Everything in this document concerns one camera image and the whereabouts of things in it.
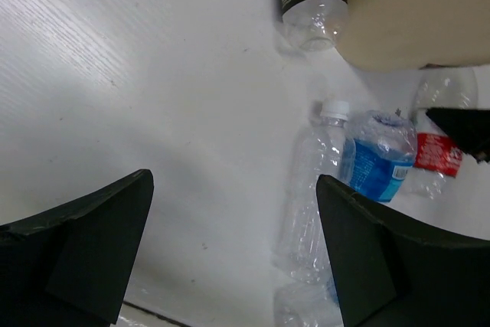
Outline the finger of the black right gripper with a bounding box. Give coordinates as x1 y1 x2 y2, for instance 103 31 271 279
426 107 490 163

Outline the clear label-free plastic bottle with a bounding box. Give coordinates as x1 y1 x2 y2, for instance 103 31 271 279
273 100 350 284

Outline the red labelled clear bottle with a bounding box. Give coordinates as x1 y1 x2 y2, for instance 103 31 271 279
401 67 478 200

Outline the crushed clear plastic bottle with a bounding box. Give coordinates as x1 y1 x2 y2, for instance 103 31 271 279
273 280 344 327

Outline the black labelled clear bottle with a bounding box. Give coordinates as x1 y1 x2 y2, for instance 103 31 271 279
280 0 348 51

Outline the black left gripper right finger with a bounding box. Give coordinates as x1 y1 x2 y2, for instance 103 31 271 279
316 175 489 326

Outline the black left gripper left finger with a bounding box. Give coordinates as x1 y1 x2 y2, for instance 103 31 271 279
1 169 154 326

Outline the crushed bottle light-blue label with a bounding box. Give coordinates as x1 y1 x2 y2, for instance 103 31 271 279
339 110 417 203

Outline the beige cylindrical bin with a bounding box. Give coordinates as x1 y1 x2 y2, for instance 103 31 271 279
337 0 489 71

